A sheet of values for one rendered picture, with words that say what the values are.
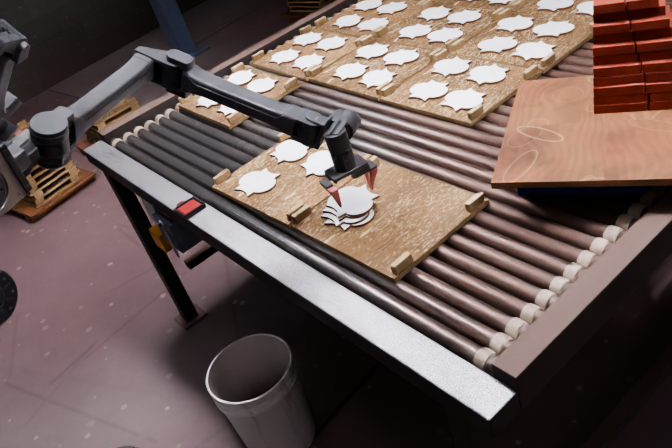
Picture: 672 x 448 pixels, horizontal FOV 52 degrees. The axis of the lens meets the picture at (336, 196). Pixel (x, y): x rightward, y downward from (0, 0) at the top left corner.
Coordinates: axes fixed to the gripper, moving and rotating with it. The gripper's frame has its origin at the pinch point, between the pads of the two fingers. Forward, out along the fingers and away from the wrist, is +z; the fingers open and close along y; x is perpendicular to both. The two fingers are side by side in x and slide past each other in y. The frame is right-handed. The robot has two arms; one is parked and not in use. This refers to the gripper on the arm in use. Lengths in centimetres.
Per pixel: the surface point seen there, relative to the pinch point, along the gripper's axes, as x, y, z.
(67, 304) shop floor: -183, 104, 98
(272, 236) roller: -14.7, 21.7, 8.8
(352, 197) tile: -5.3, -0.8, 3.8
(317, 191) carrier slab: -21.3, 3.4, 6.9
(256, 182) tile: -40.6, 15.2, 5.8
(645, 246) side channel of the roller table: 59, -37, 7
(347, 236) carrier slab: 4.4, 7.1, 7.1
